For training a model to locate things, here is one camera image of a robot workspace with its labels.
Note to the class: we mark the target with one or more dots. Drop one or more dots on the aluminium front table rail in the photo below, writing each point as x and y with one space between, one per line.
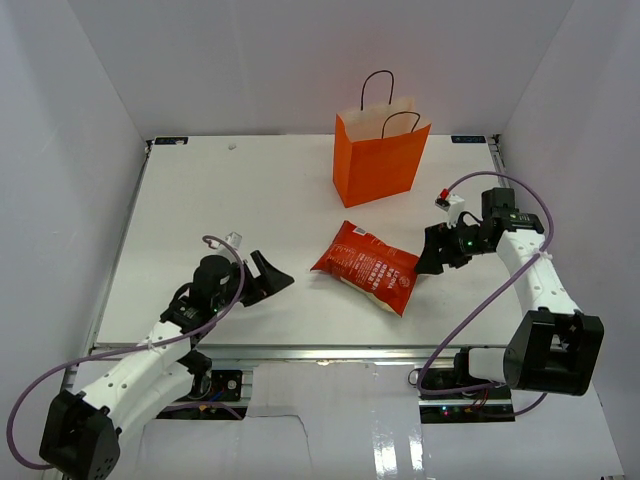
248 358

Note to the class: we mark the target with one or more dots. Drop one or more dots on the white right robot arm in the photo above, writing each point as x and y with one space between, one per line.
555 347

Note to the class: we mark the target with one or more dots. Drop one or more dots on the large red chips bag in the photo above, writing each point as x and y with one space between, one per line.
385 274

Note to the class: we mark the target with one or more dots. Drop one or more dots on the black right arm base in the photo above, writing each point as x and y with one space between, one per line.
454 382

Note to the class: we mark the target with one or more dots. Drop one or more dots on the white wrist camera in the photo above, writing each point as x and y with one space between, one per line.
452 204
234 240

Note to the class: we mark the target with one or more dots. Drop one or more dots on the orange paper bag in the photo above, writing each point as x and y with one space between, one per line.
378 147

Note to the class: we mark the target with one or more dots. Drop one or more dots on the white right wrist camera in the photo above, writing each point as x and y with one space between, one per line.
452 204

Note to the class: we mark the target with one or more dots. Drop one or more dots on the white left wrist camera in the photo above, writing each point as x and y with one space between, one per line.
234 240

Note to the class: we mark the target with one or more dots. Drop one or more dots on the white front cover board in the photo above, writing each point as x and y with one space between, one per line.
357 421

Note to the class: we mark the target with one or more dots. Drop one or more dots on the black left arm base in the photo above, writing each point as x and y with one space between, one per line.
215 385

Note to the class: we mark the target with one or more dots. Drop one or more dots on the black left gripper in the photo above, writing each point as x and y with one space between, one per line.
272 280

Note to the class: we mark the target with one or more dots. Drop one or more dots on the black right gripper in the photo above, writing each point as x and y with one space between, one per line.
431 260

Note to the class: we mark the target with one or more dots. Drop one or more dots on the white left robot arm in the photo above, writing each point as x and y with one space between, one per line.
85 431

